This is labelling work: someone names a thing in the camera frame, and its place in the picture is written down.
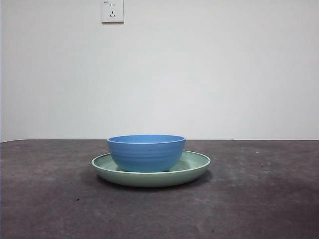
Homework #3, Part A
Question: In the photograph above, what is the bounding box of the white wall socket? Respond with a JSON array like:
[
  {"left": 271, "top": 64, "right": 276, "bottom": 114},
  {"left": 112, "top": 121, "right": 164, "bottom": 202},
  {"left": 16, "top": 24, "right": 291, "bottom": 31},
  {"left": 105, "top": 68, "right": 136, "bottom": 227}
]
[{"left": 101, "top": 0, "right": 125, "bottom": 24}]

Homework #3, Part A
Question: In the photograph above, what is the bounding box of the green round plate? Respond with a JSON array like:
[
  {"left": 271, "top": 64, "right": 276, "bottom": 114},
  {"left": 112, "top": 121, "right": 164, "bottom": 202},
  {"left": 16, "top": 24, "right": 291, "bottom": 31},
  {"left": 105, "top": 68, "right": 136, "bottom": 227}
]
[{"left": 91, "top": 150, "right": 211, "bottom": 188}]

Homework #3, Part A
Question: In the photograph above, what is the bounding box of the dark grey table mat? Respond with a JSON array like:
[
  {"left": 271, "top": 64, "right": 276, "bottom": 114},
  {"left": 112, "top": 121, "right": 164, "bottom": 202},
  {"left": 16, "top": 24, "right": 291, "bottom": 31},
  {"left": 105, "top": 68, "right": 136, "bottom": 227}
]
[{"left": 0, "top": 138, "right": 319, "bottom": 239}]

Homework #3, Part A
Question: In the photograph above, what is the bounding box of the blue ribbed bowl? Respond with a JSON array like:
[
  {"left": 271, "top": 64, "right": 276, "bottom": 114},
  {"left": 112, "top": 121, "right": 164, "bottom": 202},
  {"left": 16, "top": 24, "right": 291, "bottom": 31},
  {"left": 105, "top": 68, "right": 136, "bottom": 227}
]
[{"left": 107, "top": 134, "right": 186, "bottom": 172}]

